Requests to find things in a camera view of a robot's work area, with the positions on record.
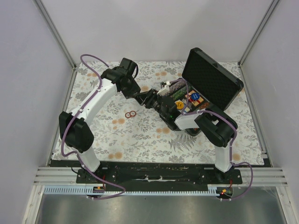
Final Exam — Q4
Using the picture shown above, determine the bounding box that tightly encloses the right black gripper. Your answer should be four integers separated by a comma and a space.
133, 88, 169, 120

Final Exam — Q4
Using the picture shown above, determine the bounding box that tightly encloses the yellow big blind button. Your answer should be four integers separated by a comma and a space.
175, 100, 185, 110

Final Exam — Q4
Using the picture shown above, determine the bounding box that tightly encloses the red playing card deck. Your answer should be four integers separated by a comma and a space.
185, 91, 204, 107

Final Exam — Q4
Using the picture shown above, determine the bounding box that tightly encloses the blue small blind button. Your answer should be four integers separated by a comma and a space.
191, 92, 200, 100

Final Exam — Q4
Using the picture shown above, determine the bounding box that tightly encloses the red poker chip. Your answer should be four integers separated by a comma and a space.
130, 111, 136, 117
125, 112, 131, 118

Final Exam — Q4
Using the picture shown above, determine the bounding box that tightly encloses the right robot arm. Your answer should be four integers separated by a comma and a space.
144, 89, 238, 184

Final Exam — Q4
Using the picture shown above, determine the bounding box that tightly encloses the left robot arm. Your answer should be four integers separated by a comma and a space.
59, 58, 141, 183

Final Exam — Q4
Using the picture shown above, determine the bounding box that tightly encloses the blue orange chip row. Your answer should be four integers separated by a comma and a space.
170, 80, 185, 93

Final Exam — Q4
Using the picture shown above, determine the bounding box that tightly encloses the green chip row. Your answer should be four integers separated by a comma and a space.
171, 86, 191, 100

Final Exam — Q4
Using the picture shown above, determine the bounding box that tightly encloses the black poker chip case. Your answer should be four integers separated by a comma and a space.
158, 47, 245, 137

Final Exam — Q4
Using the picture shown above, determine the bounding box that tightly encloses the floral table mat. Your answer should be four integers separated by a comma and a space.
67, 61, 264, 165

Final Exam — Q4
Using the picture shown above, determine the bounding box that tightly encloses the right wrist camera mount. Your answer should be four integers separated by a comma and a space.
157, 81, 171, 96

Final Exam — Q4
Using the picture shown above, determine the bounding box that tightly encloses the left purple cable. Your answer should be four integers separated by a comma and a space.
61, 54, 127, 200

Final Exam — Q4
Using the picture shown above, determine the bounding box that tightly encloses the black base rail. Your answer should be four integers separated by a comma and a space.
50, 160, 242, 190

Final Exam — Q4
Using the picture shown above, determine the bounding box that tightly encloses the white cable duct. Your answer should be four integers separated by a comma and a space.
44, 185, 233, 196

